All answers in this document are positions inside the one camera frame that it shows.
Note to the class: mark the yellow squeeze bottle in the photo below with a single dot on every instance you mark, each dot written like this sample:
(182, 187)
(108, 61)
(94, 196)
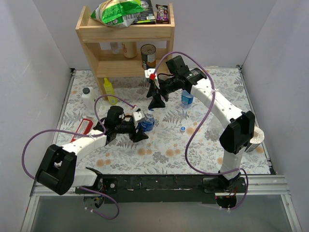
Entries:
(110, 91)

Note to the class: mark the tin can with label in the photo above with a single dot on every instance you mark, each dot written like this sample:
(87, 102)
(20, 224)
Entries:
(148, 55)

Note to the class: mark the black snack box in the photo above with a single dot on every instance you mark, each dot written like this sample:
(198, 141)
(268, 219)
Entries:
(147, 16)

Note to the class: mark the floral tablecloth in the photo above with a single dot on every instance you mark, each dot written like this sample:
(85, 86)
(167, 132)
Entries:
(163, 151)

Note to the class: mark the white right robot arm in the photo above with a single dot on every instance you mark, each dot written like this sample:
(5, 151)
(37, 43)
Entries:
(238, 125)

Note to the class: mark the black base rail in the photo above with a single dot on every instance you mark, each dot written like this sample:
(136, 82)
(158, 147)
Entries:
(167, 188)

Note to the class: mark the clear crumpled plastic bottle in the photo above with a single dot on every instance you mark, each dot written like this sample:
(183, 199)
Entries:
(215, 126)

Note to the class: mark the red rectangular box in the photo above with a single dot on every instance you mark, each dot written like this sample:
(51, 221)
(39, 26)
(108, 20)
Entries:
(84, 128)

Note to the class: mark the beige cylinder bottle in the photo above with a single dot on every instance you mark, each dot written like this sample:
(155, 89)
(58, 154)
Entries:
(129, 49)

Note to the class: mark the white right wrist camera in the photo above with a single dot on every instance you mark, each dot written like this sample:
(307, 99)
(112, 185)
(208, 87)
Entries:
(151, 75)

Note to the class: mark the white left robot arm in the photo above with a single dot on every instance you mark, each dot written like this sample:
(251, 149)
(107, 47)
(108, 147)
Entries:
(57, 170)

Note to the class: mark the white bottle black cap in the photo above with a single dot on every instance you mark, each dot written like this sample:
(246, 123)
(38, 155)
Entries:
(89, 96)

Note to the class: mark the brown candy bar pack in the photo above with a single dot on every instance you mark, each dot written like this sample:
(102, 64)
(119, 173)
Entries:
(162, 14)

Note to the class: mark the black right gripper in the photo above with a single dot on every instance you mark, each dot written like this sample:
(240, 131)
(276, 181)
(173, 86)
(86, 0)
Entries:
(157, 88)

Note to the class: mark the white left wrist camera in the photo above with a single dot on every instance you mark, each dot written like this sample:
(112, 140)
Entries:
(138, 114)

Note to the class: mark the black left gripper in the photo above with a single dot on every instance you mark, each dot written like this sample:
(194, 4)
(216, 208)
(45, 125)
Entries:
(134, 130)

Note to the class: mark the black wrapped paper roll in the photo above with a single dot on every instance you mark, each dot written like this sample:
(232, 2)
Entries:
(257, 139)

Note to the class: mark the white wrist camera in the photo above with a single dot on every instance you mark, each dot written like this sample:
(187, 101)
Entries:
(151, 75)
(138, 114)

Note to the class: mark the blue label water bottle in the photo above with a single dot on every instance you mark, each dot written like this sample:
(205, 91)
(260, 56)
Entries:
(148, 123)
(187, 99)

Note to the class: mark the green chip bag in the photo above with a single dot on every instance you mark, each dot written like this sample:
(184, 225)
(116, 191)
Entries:
(117, 13)

